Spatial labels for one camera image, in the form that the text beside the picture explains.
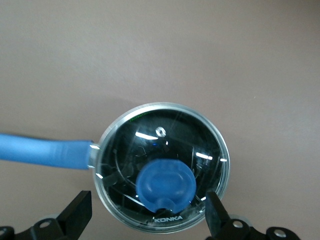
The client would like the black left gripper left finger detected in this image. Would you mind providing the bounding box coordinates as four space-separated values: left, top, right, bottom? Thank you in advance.
14 190 93 240

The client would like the glass lid with blue knob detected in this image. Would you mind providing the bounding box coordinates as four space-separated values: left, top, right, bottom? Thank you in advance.
92 101 231 235

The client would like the brown table cover sheet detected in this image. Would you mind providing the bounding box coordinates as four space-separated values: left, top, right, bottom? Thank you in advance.
0 0 320 240

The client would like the black saucepan with blue handle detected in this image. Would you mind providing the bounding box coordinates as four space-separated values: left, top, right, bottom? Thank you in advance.
0 101 231 235

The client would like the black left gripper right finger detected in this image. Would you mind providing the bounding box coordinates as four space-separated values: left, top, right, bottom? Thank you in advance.
205 191 271 240

